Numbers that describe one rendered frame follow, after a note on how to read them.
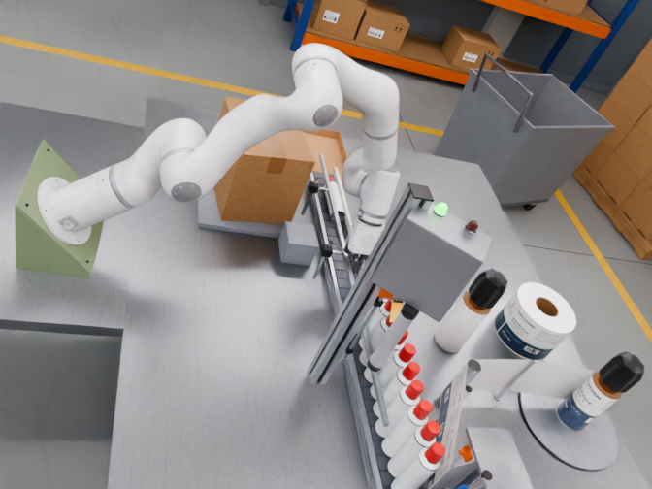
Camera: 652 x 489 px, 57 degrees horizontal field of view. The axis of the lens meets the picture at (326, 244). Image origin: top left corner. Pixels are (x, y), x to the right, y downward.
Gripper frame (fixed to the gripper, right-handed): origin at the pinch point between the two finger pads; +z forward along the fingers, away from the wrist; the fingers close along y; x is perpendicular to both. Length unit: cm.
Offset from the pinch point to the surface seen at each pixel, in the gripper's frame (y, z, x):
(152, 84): -59, 7, 256
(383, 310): -1.5, -0.8, -27.8
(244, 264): -31.9, 8.6, 9.5
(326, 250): -10.3, -3.1, 1.2
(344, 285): -2.0, 6.9, -0.5
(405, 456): -2, 19, -60
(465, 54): 202, -59, 348
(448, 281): -7, -26, -59
